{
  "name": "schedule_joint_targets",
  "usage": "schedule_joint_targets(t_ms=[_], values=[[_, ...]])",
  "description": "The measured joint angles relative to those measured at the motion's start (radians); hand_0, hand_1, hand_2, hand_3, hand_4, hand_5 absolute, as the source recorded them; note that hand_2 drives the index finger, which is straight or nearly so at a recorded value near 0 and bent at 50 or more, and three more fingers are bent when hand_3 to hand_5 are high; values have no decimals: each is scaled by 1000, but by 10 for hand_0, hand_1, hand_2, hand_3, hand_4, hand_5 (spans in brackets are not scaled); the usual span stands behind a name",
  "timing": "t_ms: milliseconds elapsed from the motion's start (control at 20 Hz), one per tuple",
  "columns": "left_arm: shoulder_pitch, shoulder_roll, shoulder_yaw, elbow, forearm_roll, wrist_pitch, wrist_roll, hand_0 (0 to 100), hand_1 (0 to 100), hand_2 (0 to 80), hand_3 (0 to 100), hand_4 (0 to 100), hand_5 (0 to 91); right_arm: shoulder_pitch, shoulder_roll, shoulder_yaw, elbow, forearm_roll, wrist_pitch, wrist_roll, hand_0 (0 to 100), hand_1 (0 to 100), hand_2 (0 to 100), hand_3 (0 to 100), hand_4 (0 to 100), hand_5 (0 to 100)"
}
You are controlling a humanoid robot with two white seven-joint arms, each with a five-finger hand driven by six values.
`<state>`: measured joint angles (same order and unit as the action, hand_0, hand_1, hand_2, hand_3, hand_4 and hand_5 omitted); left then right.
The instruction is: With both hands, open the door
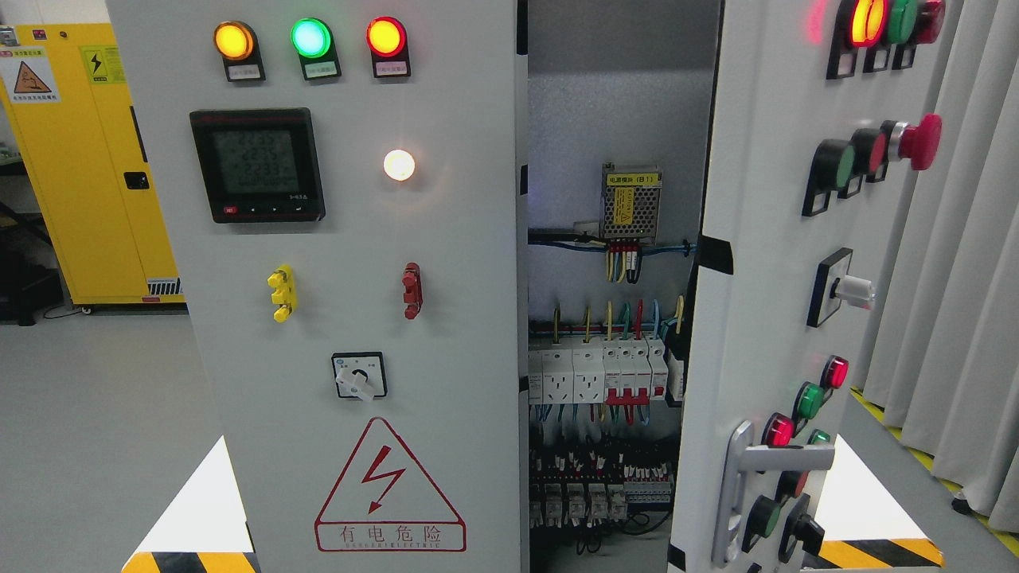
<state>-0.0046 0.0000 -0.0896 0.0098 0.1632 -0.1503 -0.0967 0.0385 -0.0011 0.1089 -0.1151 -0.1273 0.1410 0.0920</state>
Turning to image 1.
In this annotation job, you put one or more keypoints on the grey cabinet door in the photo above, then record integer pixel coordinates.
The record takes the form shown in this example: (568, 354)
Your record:
(800, 220)
(453, 371)

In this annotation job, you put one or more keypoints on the red indicator lamp left door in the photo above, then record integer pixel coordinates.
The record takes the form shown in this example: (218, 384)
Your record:
(387, 40)

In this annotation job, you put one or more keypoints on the green indicator lamp left door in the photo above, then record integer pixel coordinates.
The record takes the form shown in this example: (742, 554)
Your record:
(314, 44)

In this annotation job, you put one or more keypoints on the yellow indicator lamp left door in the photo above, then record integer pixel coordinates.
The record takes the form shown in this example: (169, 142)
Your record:
(239, 49)

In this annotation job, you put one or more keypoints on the red terminal block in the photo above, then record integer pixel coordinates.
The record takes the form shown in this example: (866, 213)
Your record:
(413, 294)

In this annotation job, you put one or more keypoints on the white breaker and socket row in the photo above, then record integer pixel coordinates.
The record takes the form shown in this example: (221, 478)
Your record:
(617, 373)

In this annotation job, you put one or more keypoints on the perforated metal power supply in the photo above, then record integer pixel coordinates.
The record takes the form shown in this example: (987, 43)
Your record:
(630, 201)

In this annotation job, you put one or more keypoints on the white indicator lamp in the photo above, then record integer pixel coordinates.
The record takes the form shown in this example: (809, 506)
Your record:
(399, 165)

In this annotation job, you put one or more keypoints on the lower relay terminal row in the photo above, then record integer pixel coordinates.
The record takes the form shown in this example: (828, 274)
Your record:
(582, 486)

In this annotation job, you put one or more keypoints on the yellow terminal block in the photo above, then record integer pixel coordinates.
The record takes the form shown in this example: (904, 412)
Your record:
(282, 282)

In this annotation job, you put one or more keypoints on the red electric hazard sign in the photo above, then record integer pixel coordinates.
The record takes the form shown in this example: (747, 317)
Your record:
(385, 501)

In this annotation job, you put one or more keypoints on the black digital power meter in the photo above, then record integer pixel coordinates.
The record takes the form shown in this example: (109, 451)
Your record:
(259, 165)

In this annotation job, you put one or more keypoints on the red mushroom emergency button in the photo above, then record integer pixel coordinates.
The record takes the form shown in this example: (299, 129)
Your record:
(916, 142)

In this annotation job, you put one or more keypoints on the grey curtain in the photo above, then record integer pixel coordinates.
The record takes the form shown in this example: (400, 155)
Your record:
(945, 365)

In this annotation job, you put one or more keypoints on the yellow safety cabinet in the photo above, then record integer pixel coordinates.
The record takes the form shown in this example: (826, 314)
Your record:
(65, 91)

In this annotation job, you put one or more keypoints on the white rotary selector switch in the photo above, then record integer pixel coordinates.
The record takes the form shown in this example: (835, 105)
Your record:
(360, 375)

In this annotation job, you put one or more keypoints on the silver door handle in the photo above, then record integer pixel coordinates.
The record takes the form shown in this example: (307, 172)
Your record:
(746, 514)

